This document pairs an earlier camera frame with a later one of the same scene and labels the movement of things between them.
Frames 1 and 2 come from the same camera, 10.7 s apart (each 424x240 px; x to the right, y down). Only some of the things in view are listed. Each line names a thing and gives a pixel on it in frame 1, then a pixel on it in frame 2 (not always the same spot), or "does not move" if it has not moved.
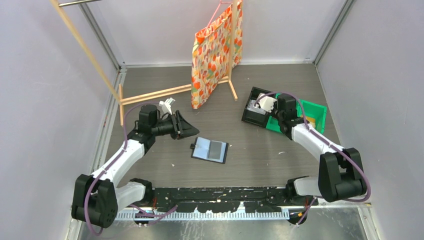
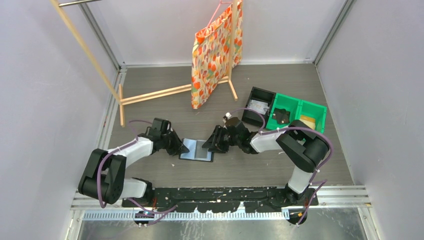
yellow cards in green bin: x=312 y=121 does not move
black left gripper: x=186 y=129 to x=179 y=147
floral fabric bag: x=211 y=54 does not move
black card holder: x=201 y=148 to x=190 y=155
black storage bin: x=252 y=117 does not move
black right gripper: x=276 y=106 to x=212 y=143
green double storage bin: x=316 y=111 does not move
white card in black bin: x=251 y=107 does not move
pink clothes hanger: x=213 y=15 does not move
